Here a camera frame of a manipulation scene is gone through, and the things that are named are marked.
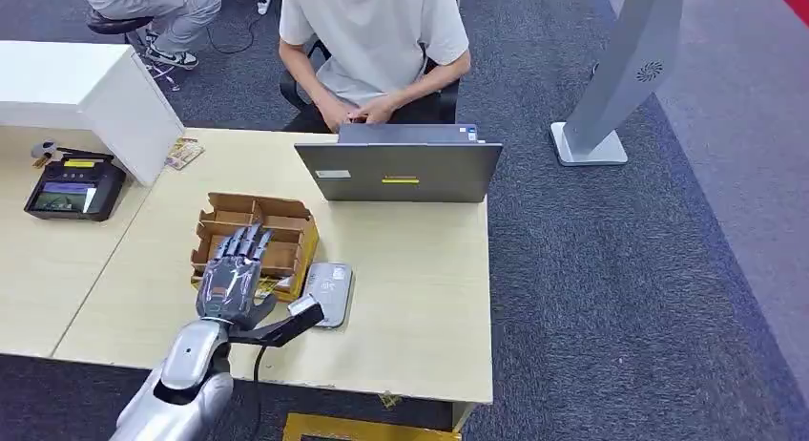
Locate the person's right hand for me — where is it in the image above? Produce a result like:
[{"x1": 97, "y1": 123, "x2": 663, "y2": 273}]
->
[{"x1": 314, "y1": 94, "x2": 355, "y2": 134}]

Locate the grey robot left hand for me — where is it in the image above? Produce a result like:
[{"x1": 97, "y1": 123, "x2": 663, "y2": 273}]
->
[{"x1": 194, "y1": 221, "x2": 280, "y2": 332}]

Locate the person's left hand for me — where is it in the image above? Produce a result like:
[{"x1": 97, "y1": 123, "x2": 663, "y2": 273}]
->
[{"x1": 347, "y1": 96, "x2": 400, "y2": 126}]

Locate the yellow printed card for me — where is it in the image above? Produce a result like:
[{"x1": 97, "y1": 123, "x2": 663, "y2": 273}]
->
[{"x1": 252, "y1": 274, "x2": 295, "y2": 301}]

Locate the grey laptop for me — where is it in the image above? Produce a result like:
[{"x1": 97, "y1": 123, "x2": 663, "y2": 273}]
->
[{"x1": 293, "y1": 122, "x2": 505, "y2": 204}]

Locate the person at desk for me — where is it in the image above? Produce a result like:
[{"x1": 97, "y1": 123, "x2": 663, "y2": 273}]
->
[{"x1": 278, "y1": 0, "x2": 472, "y2": 134}]

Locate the cardboard box with compartments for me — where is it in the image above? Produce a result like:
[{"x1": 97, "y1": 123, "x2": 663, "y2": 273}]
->
[{"x1": 189, "y1": 191, "x2": 321, "y2": 304}]

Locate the grey flat card case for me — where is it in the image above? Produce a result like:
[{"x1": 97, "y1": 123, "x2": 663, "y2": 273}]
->
[{"x1": 301, "y1": 262, "x2": 355, "y2": 330}]

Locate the stack of printed cards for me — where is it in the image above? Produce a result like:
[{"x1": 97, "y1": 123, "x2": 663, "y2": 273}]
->
[{"x1": 164, "y1": 137, "x2": 205, "y2": 171}]

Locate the black terminal with screen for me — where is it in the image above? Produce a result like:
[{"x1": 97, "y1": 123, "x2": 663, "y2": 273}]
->
[{"x1": 24, "y1": 152, "x2": 128, "y2": 222}]

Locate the person on stool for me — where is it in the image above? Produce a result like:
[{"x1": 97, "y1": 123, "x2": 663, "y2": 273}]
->
[{"x1": 71, "y1": 0, "x2": 222, "y2": 71}]

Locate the grey hammer-shaped tool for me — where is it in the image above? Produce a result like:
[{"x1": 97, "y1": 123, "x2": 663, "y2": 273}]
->
[{"x1": 30, "y1": 140, "x2": 114, "y2": 169}]

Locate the black stool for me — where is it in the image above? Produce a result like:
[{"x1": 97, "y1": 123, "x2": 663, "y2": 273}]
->
[{"x1": 86, "y1": 9, "x2": 181, "y2": 93}]

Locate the grey stand with white base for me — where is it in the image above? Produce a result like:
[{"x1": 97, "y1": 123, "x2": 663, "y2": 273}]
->
[{"x1": 550, "y1": 0, "x2": 687, "y2": 167}]

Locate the white cabinet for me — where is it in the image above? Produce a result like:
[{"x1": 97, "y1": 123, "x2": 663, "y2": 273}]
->
[{"x1": 0, "y1": 40, "x2": 186, "y2": 188}]

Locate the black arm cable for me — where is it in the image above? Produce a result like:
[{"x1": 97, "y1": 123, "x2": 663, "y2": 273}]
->
[{"x1": 251, "y1": 344, "x2": 270, "y2": 441}]

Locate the black floor cable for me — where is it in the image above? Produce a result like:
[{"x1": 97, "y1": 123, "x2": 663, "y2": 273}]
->
[{"x1": 205, "y1": 10, "x2": 263, "y2": 55}]

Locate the yellow frame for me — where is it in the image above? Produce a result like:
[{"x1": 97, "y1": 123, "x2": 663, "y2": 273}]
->
[{"x1": 282, "y1": 412, "x2": 464, "y2": 441}]

